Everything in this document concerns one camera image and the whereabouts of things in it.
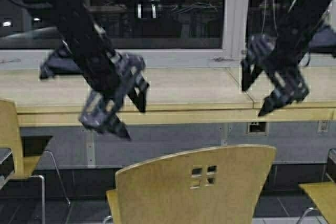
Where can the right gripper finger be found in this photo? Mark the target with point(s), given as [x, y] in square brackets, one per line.
[271, 103]
[249, 75]

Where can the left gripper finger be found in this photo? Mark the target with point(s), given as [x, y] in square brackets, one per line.
[137, 94]
[115, 126]

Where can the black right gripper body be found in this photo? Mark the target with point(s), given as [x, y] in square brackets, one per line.
[286, 78]

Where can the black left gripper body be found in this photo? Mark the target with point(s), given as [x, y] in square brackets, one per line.
[101, 106]

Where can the yellow wooden chair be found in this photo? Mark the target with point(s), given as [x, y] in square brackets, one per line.
[26, 152]
[220, 184]
[323, 196]

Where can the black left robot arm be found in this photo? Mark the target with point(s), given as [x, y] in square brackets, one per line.
[112, 76]

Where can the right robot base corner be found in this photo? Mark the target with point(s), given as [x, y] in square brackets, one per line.
[330, 170]

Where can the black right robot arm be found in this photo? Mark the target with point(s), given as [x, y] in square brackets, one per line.
[297, 29]

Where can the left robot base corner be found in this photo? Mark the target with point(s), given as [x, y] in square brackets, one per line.
[7, 164]

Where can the wall data port plate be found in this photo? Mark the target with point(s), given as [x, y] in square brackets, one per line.
[257, 128]

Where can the wall power outlet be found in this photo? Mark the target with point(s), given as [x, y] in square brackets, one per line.
[323, 126]

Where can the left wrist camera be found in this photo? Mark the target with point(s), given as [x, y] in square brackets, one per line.
[59, 63]

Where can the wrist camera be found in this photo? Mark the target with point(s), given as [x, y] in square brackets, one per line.
[59, 63]
[323, 42]

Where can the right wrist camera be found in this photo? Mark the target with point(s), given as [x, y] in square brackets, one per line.
[323, 42]

